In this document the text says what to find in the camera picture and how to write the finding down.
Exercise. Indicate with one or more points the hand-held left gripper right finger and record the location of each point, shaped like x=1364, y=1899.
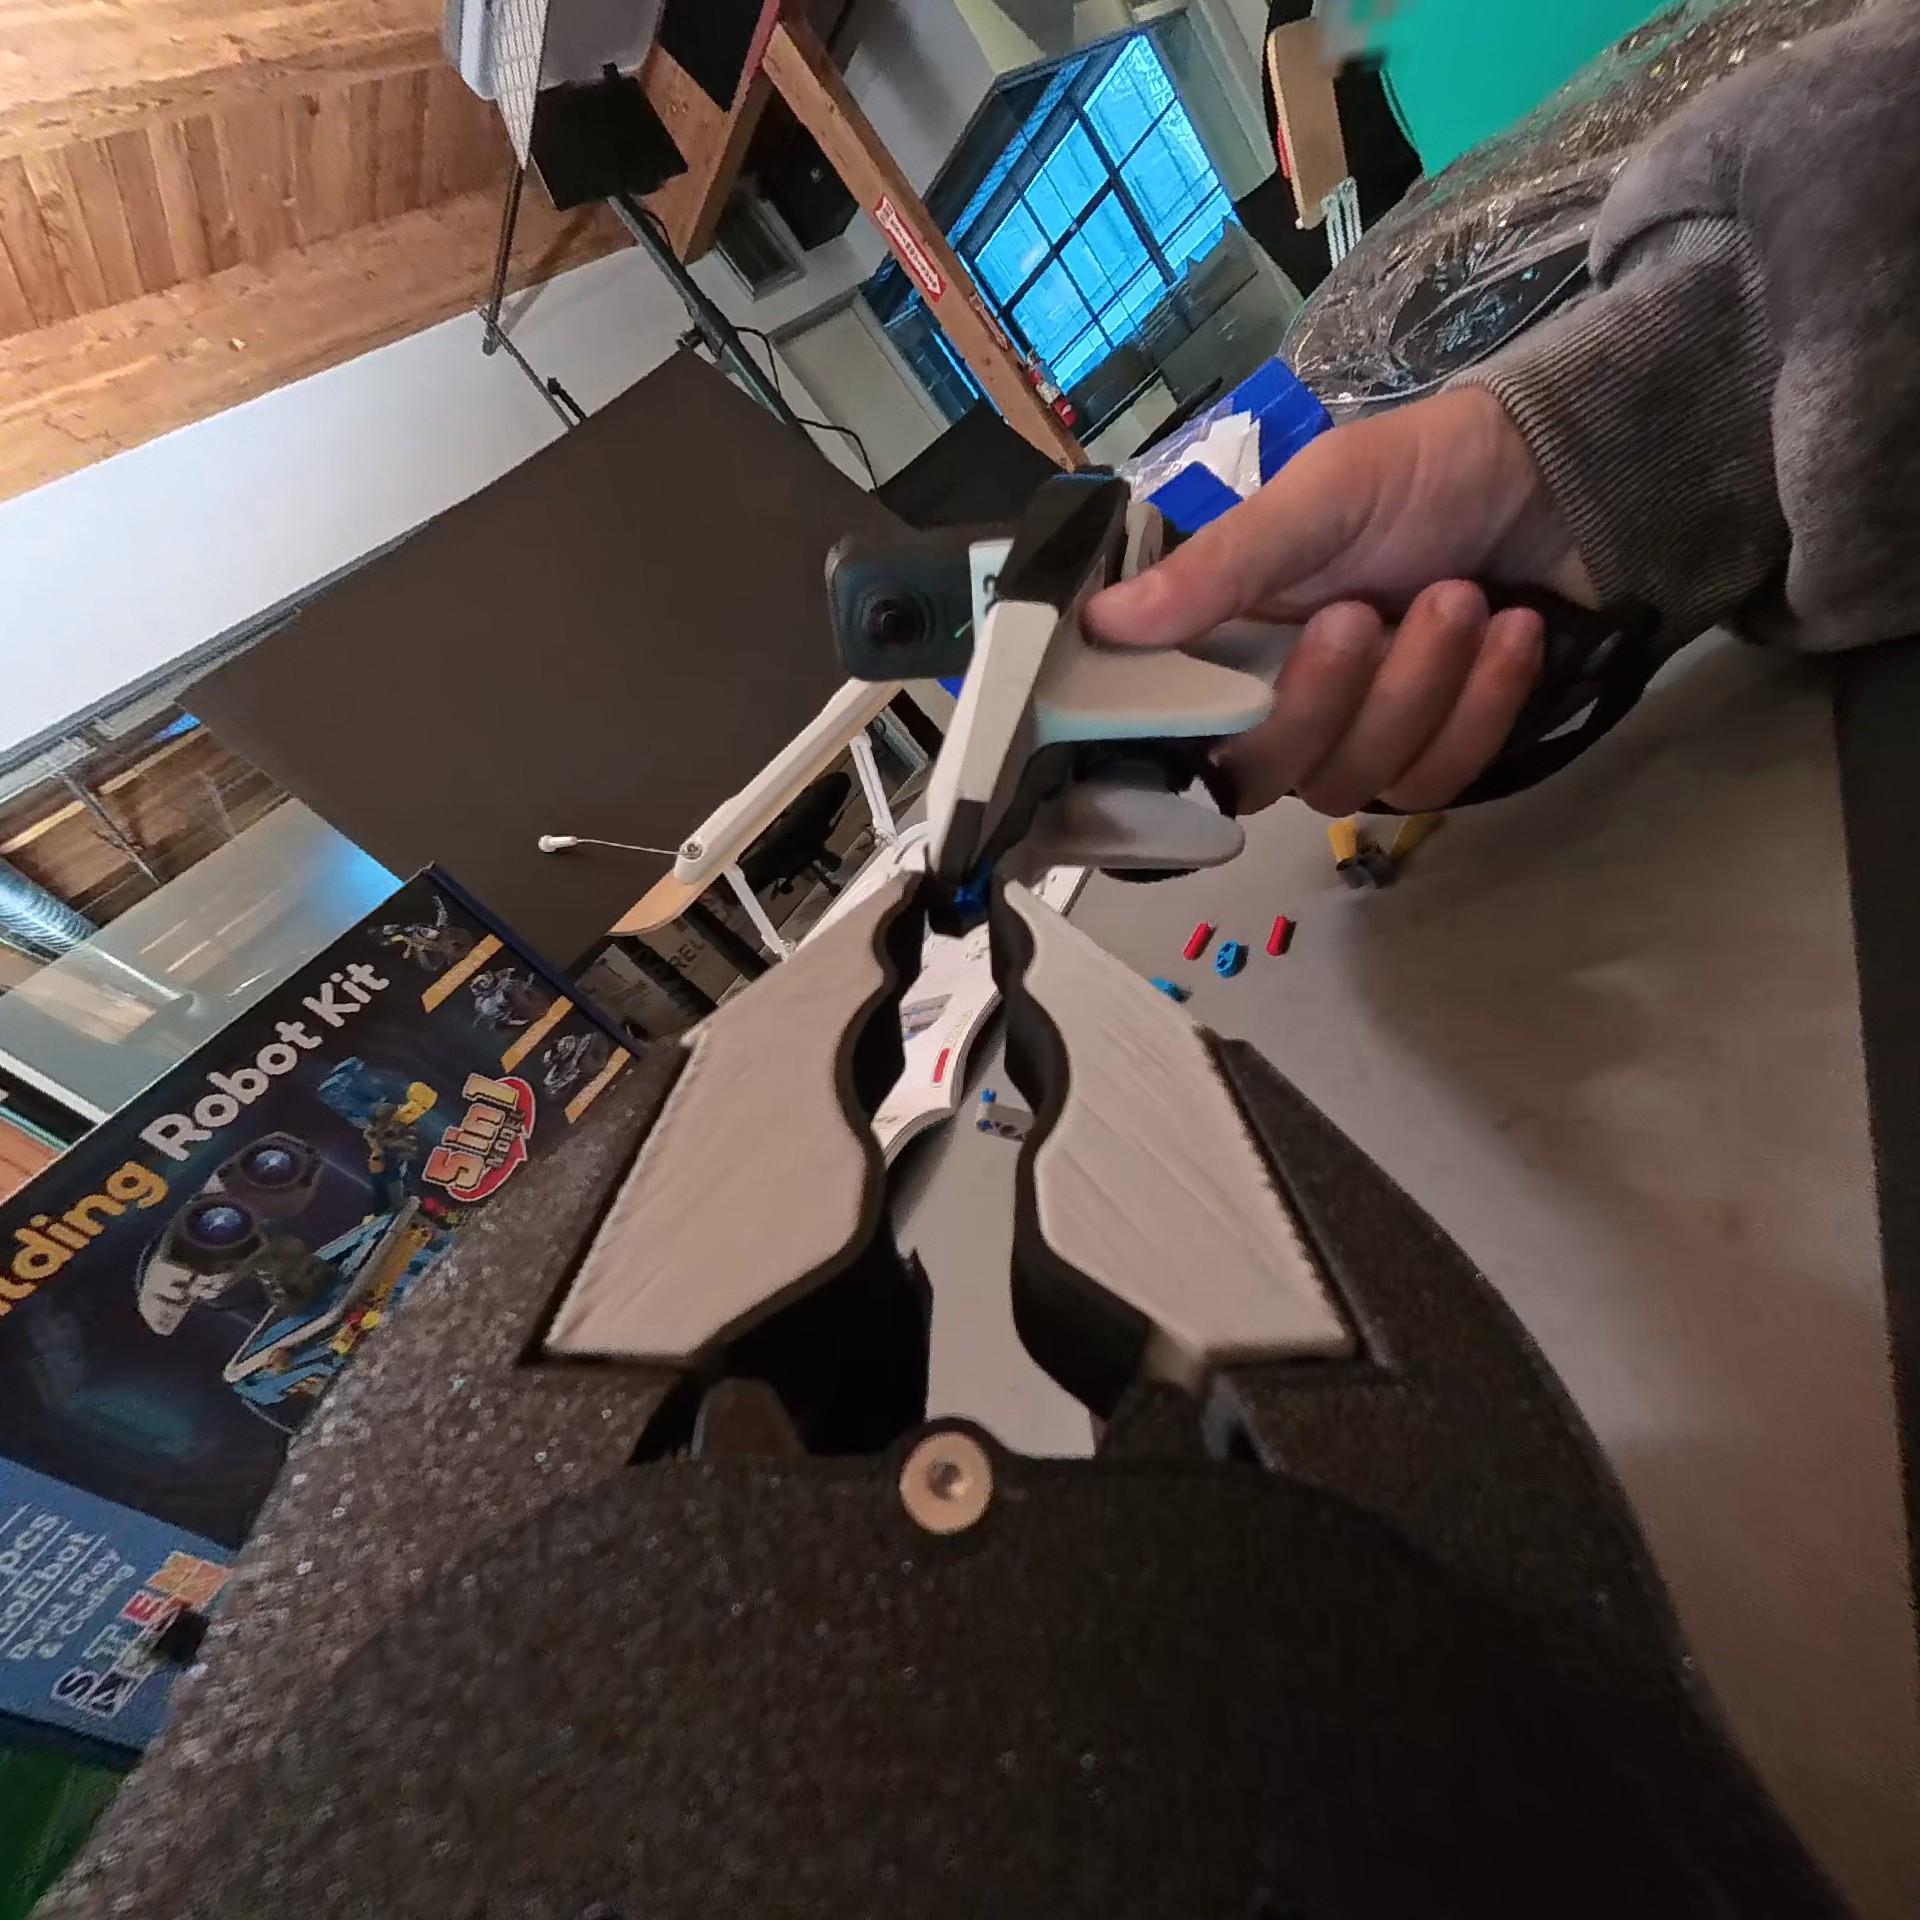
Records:
x=1185, y=1184

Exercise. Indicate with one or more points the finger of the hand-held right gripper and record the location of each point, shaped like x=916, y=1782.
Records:
x=1036, y=832
x=1005, y=705

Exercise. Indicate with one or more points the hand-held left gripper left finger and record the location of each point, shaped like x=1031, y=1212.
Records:
x=704, y=1184

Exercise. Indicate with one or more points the grey connector piece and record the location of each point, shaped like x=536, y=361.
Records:
x=1366, y=868

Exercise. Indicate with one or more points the person's right forearm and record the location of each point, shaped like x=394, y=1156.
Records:
x=1725, y=345

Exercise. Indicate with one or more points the grey desk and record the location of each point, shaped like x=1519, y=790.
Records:
x=1500, y=1125

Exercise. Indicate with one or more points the person's right hand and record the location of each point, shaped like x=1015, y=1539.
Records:
x=1382, y=555

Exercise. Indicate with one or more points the red fire extinguisher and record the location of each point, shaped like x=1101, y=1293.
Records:
x=1060, y=398

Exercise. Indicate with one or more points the blue brick model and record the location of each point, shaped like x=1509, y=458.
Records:
x=1268, y=427

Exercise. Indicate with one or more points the black office chair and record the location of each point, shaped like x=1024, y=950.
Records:
x=797, y=849

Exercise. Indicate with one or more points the white instruction booklet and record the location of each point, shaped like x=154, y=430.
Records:
x=938, y=1073

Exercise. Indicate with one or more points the red white sign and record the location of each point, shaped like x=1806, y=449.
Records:
x=910, y=249

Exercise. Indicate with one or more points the large paned window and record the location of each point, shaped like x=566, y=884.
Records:
x=1110, y=210

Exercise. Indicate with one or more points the yellow cone piece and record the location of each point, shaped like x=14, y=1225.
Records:
x=1413, y=834

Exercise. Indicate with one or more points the wooden beam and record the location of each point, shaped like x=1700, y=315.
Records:
x=902, y=195

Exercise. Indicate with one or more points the clear plastic bag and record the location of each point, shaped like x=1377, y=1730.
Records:
x=1424, y=283

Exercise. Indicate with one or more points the black backdrop board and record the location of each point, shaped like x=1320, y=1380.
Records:
x=525, y=674

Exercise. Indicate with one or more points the blue robot kit box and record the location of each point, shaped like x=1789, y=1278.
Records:
x=225, y=1244

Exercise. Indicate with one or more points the black speaker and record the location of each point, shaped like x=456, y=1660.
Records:
x=600, y=136

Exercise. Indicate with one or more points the green bin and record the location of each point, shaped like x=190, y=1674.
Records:
x=1517, y=76

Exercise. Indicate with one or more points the black studded mat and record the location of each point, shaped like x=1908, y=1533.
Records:
x=1881, y=900

